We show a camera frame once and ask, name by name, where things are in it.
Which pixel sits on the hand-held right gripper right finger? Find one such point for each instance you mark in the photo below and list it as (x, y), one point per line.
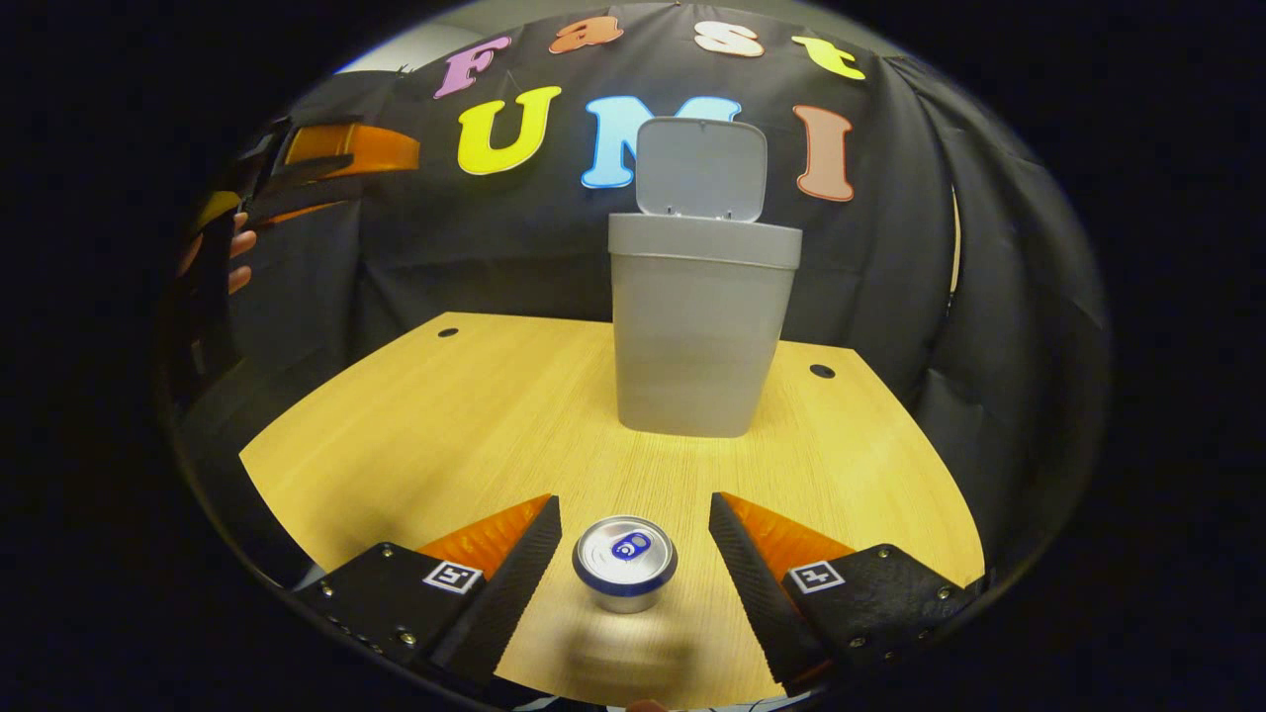
(757, 593)

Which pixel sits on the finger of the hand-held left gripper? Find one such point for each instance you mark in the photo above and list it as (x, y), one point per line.
(287, 198)
(356, 150)

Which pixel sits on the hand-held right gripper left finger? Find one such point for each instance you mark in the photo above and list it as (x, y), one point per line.
(514, 588)

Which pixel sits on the blue and silver pop can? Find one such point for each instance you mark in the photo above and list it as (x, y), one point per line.
(625, 559)

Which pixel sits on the white desktop garbage bin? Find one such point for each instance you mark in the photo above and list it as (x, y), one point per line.
(697, 326)

